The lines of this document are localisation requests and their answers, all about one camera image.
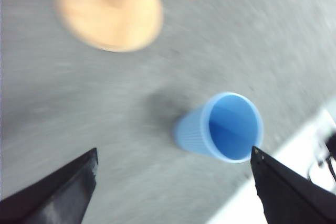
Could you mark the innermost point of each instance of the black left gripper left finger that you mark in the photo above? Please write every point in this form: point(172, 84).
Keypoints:
point(61, 198)

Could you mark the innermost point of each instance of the blue ribbed cup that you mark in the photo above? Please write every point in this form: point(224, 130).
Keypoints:
point(226, 126)

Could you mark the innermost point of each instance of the wooden mug tree stand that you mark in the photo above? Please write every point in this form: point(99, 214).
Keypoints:
point(113, 25)

